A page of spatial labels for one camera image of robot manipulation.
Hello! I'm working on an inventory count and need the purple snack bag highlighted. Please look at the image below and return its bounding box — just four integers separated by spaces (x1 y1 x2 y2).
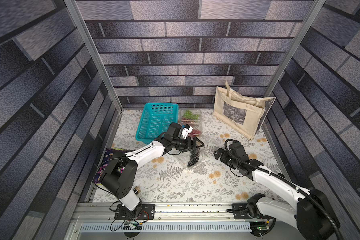
92 148 132 185

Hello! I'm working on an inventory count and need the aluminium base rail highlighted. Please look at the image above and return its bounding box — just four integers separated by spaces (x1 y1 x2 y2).
64 201 326 240

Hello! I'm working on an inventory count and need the green grape bunch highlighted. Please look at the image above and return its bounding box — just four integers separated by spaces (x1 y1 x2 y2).
182 110 200 120

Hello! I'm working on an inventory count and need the floral tablecloth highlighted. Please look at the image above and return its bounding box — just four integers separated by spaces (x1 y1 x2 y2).
91 108 295 203

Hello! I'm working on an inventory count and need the clear clamshell container front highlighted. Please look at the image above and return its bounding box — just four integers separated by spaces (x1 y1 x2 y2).
179 109 202 125

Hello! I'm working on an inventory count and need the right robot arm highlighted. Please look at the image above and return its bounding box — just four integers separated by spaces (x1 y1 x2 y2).
214 139 344 240

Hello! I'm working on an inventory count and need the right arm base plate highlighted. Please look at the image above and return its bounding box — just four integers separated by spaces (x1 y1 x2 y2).
227 203 272 220

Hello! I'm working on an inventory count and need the black grape bunch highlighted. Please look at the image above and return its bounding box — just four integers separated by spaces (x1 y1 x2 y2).
187 148 200 168

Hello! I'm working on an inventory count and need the teal plastic basket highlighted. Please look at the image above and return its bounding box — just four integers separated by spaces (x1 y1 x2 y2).
136 103 179 145

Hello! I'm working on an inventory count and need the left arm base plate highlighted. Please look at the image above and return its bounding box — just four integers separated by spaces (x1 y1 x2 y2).
114 203 156 221

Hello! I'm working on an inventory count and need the red grape bunch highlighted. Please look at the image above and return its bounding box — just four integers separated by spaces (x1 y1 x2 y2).
191 129 201 136
182 119 201 125

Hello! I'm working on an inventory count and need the clear clamshell container back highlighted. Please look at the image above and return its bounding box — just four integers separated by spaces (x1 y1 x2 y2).
187 147 208 168

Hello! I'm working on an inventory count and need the beige canvas tote bag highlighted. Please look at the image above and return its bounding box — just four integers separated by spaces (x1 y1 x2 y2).
213 82 276 140

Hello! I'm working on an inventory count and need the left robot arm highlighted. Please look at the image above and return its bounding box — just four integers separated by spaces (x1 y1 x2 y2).
99 123 205 219

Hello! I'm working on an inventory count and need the black corrugated cable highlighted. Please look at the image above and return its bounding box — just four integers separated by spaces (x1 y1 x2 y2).
224 138 344 240

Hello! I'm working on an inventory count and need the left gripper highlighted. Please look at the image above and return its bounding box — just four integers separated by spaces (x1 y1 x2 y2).
171 136 205 152

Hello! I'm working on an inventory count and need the small bottle beige cap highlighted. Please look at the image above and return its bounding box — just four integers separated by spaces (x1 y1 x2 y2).
134 187 141 195

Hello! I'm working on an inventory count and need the clear clamshell container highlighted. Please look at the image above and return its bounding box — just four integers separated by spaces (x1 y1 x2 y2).
188 124 203 138
179 109 202 125
187 147 208 168

